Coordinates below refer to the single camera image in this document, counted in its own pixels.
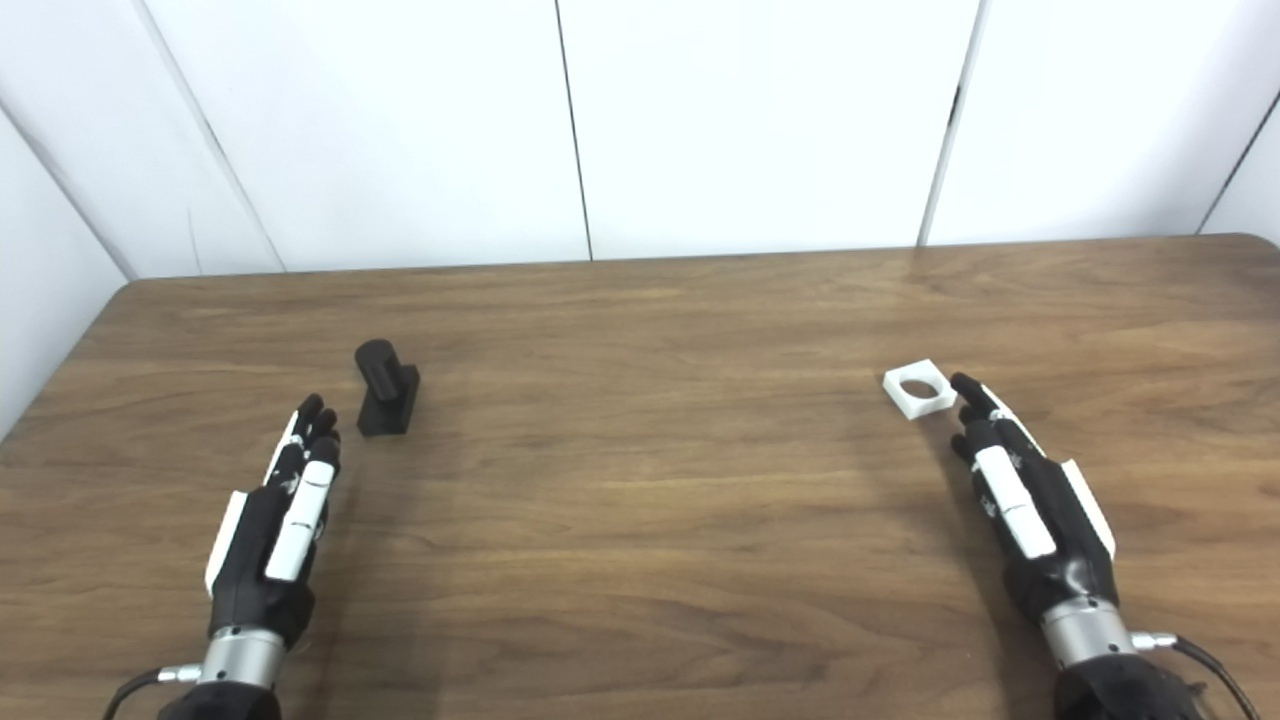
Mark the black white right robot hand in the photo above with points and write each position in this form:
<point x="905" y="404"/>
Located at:
<point x="1060" y="545"/>

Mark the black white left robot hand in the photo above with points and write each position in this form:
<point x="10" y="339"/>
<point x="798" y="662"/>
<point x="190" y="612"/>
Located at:
<point x="255" y="555"/>

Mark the white square piece with hole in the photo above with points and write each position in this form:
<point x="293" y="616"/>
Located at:
<point x="900" y="395"/>

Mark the black peg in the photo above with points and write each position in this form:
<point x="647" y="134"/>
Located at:
<point x="385" y="395"/>

